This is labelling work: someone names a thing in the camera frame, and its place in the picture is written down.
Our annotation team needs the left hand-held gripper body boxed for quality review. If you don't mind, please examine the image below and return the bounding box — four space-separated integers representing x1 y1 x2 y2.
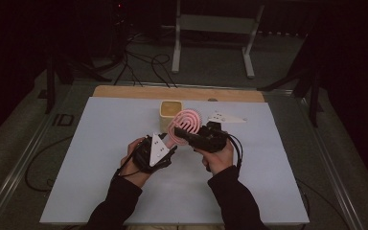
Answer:
131 132 177 175

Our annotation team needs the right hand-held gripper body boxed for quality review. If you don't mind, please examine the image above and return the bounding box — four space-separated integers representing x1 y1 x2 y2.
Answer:
188 110 248 153

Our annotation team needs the pink hairbrush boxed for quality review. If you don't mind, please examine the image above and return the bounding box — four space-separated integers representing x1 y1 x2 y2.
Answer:
163 108 203 150

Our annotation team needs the beige square cup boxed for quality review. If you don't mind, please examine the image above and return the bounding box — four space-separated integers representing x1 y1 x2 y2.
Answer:
158 100 184 133

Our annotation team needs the person's right hand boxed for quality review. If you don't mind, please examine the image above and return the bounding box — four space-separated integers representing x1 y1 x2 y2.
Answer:
194 140 235 176

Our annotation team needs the person's left hand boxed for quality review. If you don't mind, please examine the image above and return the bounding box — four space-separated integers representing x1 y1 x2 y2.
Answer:
119 137 151 189

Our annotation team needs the wooden table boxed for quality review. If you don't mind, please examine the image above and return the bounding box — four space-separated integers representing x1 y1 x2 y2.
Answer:
92 84 265 104

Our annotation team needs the white table mat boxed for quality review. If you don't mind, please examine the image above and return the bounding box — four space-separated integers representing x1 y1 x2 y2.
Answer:
38 96 311 225

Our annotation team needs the black metal stand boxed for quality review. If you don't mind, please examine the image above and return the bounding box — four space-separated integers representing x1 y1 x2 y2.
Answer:
257 18 324 128
44 51 113 115

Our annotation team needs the white metal stand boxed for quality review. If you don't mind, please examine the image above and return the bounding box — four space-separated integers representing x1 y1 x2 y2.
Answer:
171 0 265 80

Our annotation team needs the dark equipment rack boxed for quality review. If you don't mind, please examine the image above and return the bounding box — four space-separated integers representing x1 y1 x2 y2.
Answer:
106 0 132 61

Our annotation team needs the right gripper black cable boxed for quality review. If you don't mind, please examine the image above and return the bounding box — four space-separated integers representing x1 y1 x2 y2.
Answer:
227 133 353 230

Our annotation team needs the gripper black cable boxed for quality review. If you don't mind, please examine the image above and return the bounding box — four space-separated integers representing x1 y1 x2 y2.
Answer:
227 133 353 230
24 135 148 195

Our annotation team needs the black floor cable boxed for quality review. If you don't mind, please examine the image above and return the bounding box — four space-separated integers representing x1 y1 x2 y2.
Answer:
113 32 178 89

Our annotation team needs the black rectangular floor frame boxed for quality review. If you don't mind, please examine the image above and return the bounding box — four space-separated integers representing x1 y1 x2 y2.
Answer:
52 113 75 127

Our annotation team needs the aluminium floor rail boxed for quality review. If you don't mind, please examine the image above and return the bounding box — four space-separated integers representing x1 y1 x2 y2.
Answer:
0 80 90 230
262 89 365 230

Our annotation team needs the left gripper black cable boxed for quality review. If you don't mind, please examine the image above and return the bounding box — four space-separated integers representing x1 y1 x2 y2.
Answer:
24 135 148 195

